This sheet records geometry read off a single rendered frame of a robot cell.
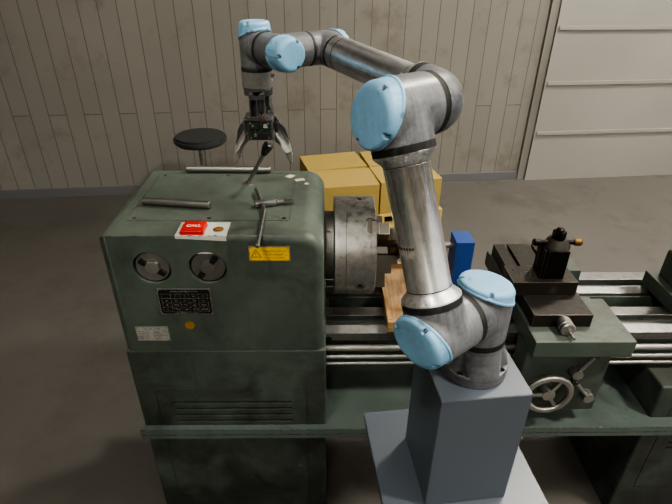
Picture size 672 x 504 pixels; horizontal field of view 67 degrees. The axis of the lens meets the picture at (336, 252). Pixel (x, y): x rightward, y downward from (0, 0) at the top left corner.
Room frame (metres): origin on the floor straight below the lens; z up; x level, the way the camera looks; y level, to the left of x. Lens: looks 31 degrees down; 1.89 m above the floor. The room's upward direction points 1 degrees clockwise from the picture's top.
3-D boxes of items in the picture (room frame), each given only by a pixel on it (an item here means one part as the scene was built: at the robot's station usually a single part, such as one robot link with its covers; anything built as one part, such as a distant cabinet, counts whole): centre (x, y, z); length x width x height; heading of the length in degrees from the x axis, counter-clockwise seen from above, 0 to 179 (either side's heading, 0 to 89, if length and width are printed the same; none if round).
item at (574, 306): (1.42, -0.68, 0.95); 0.43 x 0.18 x 0.04; 1
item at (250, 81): (1.28, 0.19, 1.62); 0.08 x 0.08 x 0.05
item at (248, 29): (1.28, 0.19, 1.70); 0.09 x 0.08 x 0.11; 38
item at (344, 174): (3.92, -0.25, 0.20); 1.13 x 0.85 x 0.39; 97
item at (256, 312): (1.39, 0.33, 1.06); 0.59 x 0.48 x 0.39; 91
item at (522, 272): (1.36, -0.65, 1.00); 0.20 x 0.10 x 0.05; 91
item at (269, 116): (1.27, 0.20, 1.54); 0.09 x 0.08 x 0.12; 1
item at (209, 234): (1.19, 0.35, 1.23); 0.13 x 0.08 x 0.06; 91
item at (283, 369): (1.40, 0.33, 0.43); 0.60 x 0.48 x 0.86; 91
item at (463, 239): (1.43, -0.41, 1.00); 0.08 x 0.06 x 0.23; 1
